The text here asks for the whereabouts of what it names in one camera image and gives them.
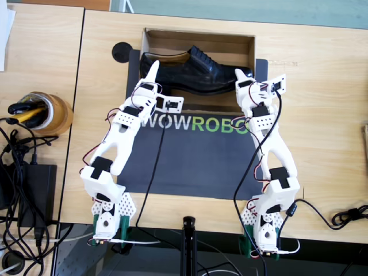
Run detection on black camera stand pole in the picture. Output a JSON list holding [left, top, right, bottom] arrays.
[[182, 216, 198, 276]]

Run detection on black coiled cable with ferrite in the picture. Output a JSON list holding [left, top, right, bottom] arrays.
[[277, 198, 368, 239]]

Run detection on white perforated base plate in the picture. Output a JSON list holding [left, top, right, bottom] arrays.
[[91, 193, 137, 221], [240, 201, 285, 231]]

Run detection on yellow handled cutter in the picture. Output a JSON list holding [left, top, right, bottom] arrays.
[[14, 106, 48, 124]]

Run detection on dark grey WOWROBO mat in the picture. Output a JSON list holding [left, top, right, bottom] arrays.
[[118, 49, 269, 201]]

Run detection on grey perforated metal panel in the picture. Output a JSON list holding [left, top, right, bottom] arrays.
[[53, 224, 116, 276]]

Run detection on thin white usb cable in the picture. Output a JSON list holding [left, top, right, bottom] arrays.
[[110, 237, 162, 246], [280, 240, 301, 256], [0, 233, 94, 245]]

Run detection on black leather dress shoe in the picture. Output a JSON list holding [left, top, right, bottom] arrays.
[[140, 45, 255, 96]]

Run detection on white paper stack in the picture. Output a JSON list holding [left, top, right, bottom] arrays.
[[0, 0, 17, 72]]

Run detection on black handled scissors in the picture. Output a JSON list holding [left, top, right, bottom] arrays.
[[7, 100, 44, 116]]

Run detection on black camera cable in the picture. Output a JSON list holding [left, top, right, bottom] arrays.
[[233, 87, 282, 276], [135, 109, 169, 231]]

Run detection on black tangled power cable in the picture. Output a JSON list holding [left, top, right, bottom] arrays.
[[0, 126, 74, 267]]

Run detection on black power adapter brick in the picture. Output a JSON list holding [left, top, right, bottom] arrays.
[[0, 163, 13, 210], [17, 164, 58, 228]]

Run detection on black round desk grommet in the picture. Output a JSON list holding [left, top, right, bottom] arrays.
[[1, 250, 25, 273], [111, 42, 132, 64]]

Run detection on brown packing tape roll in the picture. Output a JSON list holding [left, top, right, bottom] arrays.
[[17, 91, 75, 136]]

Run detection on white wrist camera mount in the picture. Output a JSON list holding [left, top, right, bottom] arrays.
[[269, 74, 288, 94], [155, 95, 185, 114]]

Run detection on open cardboard box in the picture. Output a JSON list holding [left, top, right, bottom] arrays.
[[137, 27, 256, 114]]

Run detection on black cable with plug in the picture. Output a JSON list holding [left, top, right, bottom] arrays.
[[0, 116, 61, 150]]

